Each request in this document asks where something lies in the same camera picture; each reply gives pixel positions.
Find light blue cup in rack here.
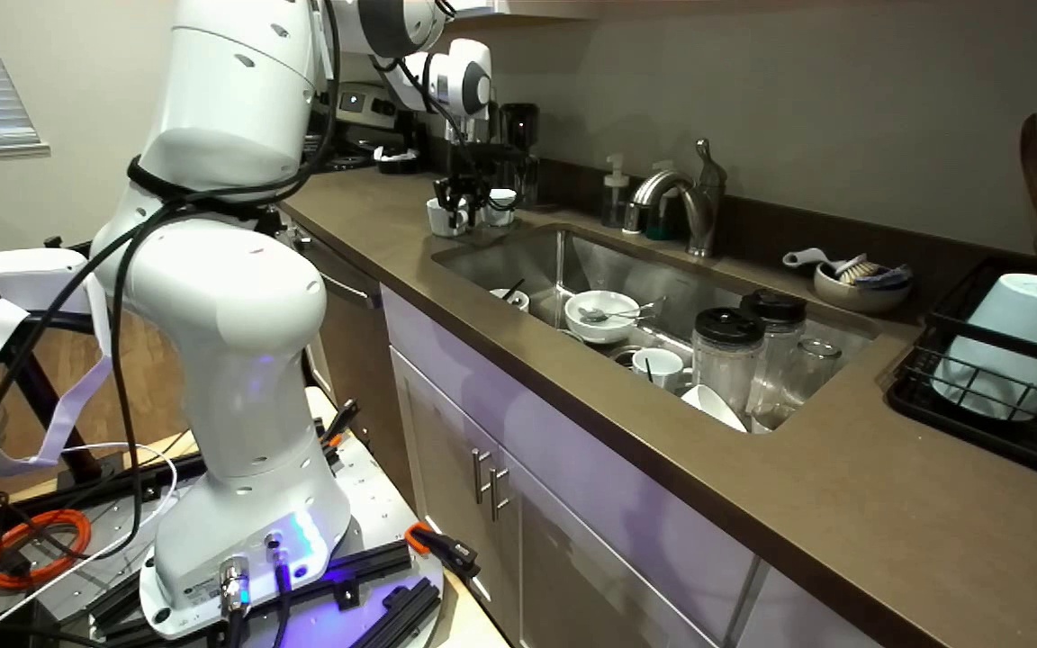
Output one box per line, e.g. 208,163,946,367
928,272,1037,420

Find orange cable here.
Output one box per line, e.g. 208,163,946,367
0,505,95,592

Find white mug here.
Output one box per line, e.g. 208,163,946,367
486,188,518,226
426,198,469,237

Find stainless steel sink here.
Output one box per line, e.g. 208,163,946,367
440,226,872,432

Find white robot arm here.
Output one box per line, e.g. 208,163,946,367
92,0,488,642

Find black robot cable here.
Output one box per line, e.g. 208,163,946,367
0,0,349,568

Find metal spoon in bowl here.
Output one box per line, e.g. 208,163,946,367
574,303,654,322

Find lower kitchen cabinets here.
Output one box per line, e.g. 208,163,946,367
287,220,943,648

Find bowl with utensils on counter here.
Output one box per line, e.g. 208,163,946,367
780,249,913,313

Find soap dispenser bottle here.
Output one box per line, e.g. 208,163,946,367
602,153,630,230

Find white bowl with spoon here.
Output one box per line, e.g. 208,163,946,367
560,286,642,344

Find black dish drying rack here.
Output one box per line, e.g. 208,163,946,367
885,259,1037,472

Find chrome kitchen faucet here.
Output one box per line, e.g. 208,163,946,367
626,133,732,261

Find small white cup in sink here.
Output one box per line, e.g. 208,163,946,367
630,344,688,392

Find white plate in sink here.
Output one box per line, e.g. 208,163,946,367
681,385,750,432

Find clear drinking glass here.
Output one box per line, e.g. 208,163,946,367
800,339,843,392

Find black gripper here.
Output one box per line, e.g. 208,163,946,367
440,145,508,198

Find blender jar with black lid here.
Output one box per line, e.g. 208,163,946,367
692,306,762,412

